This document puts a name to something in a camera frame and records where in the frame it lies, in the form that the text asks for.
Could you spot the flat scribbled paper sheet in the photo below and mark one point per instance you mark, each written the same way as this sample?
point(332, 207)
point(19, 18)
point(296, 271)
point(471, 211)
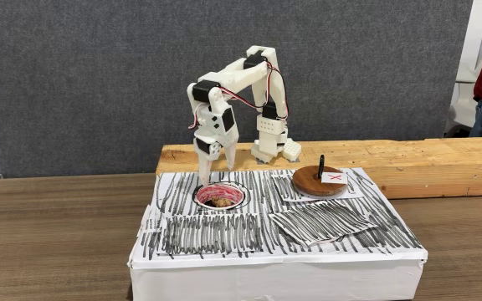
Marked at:
point(207, 234)

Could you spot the crumpled scribbled paper sheet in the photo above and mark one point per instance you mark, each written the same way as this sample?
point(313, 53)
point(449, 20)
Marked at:
point(320, 221)

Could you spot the white box with black scribbles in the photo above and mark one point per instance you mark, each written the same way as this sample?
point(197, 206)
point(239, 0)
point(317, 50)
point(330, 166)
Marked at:
point(266, 280)

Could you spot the paper card with red cross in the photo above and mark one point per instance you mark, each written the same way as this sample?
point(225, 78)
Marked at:
point(326, 180)

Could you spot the scribbled paper sheet under lid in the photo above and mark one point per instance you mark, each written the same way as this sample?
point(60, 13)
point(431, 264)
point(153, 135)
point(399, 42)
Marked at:
point(280, 188)

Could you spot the white furniture piece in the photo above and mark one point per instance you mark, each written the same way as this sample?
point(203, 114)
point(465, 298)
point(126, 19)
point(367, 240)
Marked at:
point(471, 42)

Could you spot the brown debris lump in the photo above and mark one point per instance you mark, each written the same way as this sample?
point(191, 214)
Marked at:
point(221, 202)

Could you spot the fabric partition panel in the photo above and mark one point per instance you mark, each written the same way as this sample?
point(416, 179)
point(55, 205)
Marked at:
point(98, 62)

